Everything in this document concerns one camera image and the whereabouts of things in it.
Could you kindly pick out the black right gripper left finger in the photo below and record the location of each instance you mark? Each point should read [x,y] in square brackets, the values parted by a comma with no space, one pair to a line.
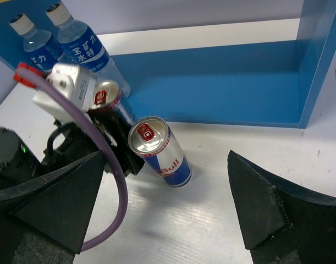
[44,220]

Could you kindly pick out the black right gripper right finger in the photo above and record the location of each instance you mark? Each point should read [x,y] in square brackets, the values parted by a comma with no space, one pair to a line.
[280,221]

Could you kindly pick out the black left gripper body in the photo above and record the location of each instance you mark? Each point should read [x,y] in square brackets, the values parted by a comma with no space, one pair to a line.
[69,143]

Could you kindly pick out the Red Bull can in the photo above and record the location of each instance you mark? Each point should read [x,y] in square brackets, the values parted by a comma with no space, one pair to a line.
[109,97]
[152,139]

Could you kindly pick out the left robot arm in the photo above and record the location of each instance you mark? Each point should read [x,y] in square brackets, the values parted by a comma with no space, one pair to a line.
[17,162]

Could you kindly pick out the blue shelf yellow board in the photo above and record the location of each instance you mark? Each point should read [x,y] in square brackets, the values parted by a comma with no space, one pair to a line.
[224,62]

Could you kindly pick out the plastic water bottle blue label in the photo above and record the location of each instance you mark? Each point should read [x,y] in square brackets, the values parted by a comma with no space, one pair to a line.
[40,45]

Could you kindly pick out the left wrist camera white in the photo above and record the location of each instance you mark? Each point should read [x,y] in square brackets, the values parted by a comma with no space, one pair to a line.
[74,83]

